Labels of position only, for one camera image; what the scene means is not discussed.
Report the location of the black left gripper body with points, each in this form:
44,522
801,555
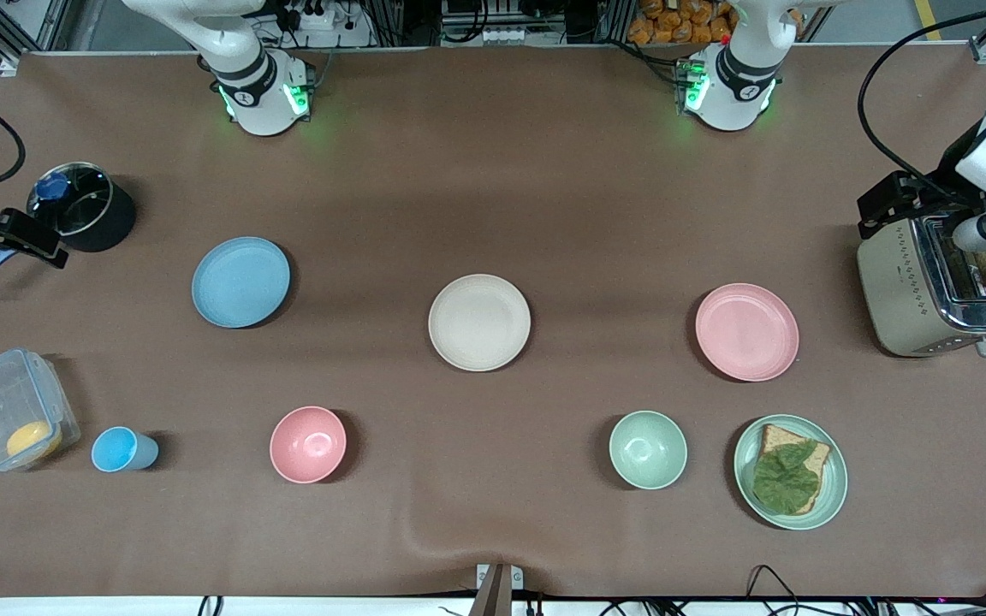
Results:
948,181

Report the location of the pink plate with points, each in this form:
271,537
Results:
747,332

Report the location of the blue plate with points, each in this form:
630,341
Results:
240,282

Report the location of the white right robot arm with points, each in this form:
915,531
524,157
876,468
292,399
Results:
258,94

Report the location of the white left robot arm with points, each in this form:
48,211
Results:
737,85

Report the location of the glass lid with blue knob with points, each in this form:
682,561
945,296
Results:
82,210

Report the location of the beige and chrome toaster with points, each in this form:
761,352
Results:
904,299

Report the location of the yellow round fruit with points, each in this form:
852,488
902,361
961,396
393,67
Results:
33,441

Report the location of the blue cup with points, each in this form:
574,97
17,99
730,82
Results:
116,449

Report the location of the bread slice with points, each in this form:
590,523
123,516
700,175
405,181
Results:
780,436

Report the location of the green plate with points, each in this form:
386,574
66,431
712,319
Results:
835,479

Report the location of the green lettuce leaf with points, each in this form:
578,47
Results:
786,481

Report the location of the green bowl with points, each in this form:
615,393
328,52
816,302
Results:
648,450

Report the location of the pink bowl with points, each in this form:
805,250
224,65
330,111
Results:
307,445

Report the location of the white power strip with plugs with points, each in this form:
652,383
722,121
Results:
317,15

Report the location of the brown table cloth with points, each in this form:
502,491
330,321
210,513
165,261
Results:
493,171

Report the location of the beige plate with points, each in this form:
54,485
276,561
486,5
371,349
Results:
479,322

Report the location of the aluminium frame profile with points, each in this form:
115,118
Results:
52,26

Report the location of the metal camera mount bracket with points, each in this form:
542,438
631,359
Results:
499,586

